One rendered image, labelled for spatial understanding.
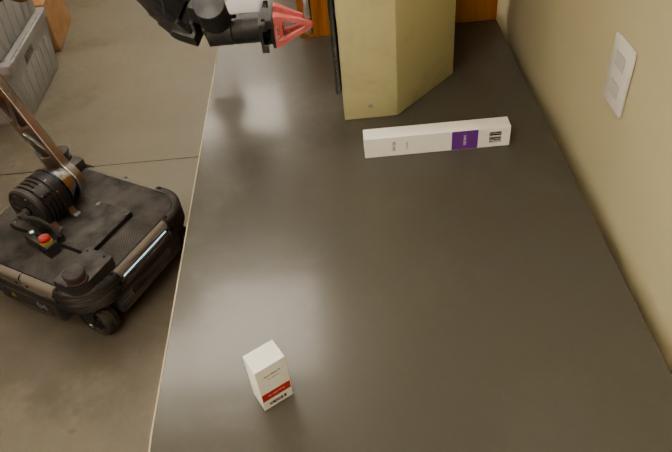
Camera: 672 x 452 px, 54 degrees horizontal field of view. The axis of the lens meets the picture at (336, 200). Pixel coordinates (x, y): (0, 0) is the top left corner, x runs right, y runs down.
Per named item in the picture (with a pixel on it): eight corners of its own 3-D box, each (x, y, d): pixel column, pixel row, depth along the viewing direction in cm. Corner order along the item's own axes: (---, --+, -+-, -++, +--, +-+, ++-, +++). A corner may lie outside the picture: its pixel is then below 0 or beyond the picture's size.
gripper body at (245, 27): (269, -2, 129) (232, 2, 129) (267, 22, 121) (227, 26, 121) (274, 28, 133) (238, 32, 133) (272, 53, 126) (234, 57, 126)
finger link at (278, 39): (310, -4, 128) (262, 0, 128) (310, 12, 122) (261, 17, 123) (314, 28, 132) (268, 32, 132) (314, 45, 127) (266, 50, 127)
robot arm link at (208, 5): (189, 1, 131) (172, 38, 130) (172, -32, 120) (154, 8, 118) (244, 18, 130) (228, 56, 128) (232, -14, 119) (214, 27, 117)
